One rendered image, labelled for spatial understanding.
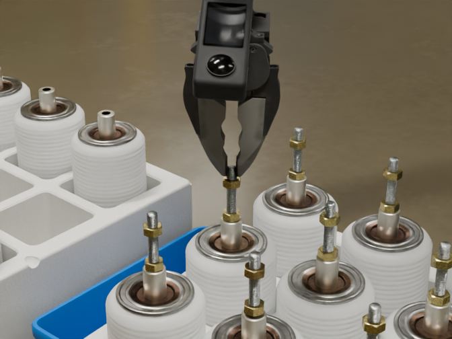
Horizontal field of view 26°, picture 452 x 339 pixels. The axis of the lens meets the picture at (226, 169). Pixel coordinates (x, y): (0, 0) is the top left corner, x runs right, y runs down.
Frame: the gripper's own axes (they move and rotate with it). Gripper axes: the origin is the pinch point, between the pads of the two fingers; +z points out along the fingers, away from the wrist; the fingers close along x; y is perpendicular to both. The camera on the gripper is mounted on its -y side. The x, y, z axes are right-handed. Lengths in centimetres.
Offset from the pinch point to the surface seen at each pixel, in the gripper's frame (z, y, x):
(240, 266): 9.4, -3.5, -1.0
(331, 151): 34, 74, -15
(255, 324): 6.7, -16.9, -2.8
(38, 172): 16.4, 29.4, 27.2
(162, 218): 19.5, 23.2, 9.9
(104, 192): 15.1, 22.0, 17.0
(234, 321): 9.0, -13.3, -0.8
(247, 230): 8.9, 2.8, -1.6
